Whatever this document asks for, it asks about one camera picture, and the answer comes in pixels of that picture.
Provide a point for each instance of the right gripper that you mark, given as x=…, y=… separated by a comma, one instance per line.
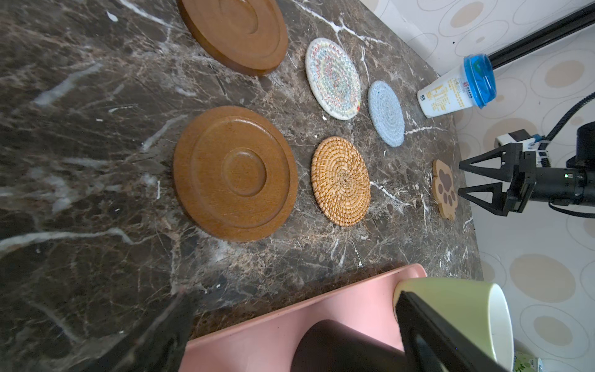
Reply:
x=557, y=187

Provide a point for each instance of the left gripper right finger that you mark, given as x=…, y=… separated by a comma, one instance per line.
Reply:
x=432, y=344

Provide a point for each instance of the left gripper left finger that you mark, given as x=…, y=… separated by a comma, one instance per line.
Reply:
x=155, y=345

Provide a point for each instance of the blue-grey woven coaster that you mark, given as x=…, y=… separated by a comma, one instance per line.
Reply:
x=386, y=113

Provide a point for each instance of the rattan coaster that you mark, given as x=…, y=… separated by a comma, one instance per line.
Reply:
x=340, y=181

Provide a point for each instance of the white woven coaster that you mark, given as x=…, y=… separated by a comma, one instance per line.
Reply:
x=333, y=79

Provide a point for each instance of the dark wooden coaster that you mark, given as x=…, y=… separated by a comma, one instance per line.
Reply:
x=250, y=37

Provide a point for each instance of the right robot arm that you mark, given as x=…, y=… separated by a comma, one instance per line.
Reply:
x=584, y=157

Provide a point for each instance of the paw-shaped wooden coaster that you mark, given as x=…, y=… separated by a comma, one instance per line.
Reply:
x=443, y=189

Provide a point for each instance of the white cup blue lid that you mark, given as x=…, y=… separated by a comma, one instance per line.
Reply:
x=472, y=84

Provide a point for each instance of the green mug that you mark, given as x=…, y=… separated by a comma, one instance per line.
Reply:
x=478, y=309

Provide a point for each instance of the green can white lid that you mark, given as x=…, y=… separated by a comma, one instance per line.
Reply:
x=524, y=362

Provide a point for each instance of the black mug middle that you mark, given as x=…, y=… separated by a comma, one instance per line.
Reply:
x=331, y=346

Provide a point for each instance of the pink tray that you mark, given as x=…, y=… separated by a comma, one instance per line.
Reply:
x=268, y=343

